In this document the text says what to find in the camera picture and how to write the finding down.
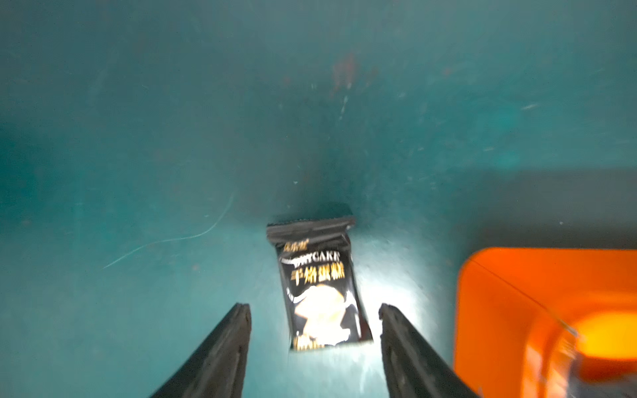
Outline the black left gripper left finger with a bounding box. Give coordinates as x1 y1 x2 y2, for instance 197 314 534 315
152 303 251 398

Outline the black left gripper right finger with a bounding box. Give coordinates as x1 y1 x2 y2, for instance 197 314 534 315
379 303 478 398

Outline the black drycake packet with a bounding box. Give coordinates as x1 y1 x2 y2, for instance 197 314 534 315
266 216 373 352

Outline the orange plastic storage box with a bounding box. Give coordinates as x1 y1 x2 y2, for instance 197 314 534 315
453 248 636 397

